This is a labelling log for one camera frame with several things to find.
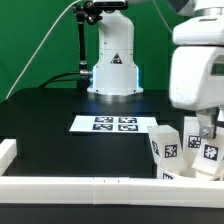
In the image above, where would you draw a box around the black cable at base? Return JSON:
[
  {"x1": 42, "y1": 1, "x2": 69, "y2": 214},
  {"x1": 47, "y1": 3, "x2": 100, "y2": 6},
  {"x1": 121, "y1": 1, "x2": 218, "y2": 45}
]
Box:
[{"x1": 38, "y1": 71, "x2": 83, "y2": 90}]

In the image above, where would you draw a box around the black camera on mount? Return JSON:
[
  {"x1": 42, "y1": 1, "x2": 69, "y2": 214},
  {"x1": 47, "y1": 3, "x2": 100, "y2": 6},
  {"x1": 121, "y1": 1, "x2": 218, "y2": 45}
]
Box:
[{"x1": 93, "y1": 0, "x2": 128, "y2": 10}]

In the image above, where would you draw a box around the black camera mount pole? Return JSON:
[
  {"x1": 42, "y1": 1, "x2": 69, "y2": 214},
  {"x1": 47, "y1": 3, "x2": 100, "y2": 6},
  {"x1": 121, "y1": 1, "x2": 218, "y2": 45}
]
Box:
[{"x1": 72, "y1": 0, "x2": 102, "y2": 91}]

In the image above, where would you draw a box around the white round stool seat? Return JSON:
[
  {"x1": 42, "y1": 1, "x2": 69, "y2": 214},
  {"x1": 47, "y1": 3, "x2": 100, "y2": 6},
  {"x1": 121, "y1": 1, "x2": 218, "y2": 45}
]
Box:
[{"x1": 157, "y1": 167, "x2": 224, "y2": 181}]

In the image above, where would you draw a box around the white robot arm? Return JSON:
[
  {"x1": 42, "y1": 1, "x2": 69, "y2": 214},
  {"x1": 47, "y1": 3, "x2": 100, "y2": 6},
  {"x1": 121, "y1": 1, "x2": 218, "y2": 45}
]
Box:
[{"x1": 88, "y1": 0, "x2": 224, "y2": 139}]

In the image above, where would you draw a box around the white U-shaped boundary frame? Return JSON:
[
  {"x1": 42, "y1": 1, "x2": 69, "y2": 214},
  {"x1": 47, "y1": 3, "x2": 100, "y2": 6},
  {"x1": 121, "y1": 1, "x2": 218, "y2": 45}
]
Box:
[{"x1": 0, "y1": 139, "x2": 224, "y2": 208}]

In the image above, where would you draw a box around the white fiducial marker sheet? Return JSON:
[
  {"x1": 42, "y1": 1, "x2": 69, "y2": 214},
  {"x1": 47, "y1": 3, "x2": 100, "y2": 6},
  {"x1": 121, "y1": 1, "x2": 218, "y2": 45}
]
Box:
[{"x1": 70, "y1": 115, "x2": 157, "y2": 133}]

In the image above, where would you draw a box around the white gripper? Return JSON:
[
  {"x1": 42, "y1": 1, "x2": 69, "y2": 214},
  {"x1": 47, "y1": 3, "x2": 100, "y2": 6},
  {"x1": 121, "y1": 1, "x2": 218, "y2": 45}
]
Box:
[{"x1": 169, "y1": 16, "x2": 224, "y2": 139}]

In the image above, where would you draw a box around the white cable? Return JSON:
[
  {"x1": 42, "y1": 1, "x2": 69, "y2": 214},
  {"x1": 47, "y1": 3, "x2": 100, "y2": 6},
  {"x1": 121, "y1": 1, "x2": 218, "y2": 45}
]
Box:
[{"x1": 4, "y1": 0, "x2": 176, "y2": 101}]

